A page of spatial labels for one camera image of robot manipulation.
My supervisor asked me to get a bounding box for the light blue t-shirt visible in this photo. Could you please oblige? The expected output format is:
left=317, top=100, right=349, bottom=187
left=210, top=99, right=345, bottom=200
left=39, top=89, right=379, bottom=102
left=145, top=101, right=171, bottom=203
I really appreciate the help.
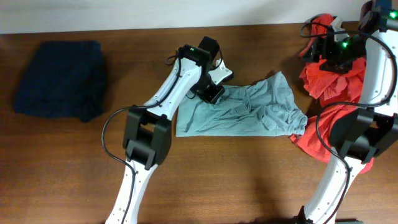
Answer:
left=176, top=72, right=308, bottom=137

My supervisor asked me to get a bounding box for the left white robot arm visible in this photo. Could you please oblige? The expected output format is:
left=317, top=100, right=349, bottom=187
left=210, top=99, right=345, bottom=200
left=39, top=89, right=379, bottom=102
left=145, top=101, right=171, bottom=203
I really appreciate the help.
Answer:
left=105, top=37, right=233, bottom=224

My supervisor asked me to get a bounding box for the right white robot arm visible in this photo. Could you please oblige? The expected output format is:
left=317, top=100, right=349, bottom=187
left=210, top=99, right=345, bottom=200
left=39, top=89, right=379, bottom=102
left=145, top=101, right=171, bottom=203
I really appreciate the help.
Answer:
left=295, top=1, right=397, bottom=223

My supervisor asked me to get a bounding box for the red t-shirt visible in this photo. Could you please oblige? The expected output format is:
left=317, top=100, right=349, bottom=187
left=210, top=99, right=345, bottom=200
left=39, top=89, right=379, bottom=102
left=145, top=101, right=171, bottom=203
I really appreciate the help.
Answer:
left=289, top=14, right=376, bottom=174

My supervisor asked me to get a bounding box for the folded navy blue garment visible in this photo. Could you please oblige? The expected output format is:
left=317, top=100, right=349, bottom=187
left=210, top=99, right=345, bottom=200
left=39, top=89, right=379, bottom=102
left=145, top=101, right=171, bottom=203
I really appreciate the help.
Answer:
left=13, top=40, right=107, bottom=123

